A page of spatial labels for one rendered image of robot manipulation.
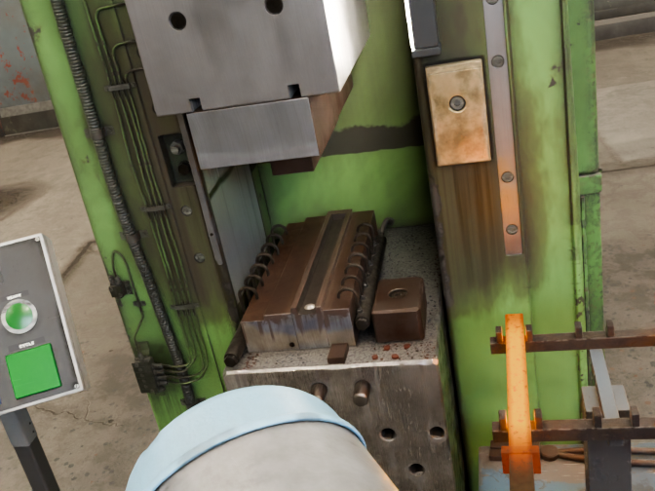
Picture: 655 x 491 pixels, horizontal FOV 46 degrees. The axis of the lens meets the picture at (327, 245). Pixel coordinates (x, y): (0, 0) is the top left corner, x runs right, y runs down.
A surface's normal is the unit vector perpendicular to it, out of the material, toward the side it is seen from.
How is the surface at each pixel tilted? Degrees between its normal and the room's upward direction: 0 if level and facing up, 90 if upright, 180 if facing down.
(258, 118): 90
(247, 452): 2
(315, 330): 90
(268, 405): 18
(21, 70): 90
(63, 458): 0
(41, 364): 60
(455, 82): 90
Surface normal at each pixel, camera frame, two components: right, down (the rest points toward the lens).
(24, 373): 0.14, -0.13
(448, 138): -0.15, 0.44
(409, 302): -0.18, -0.89
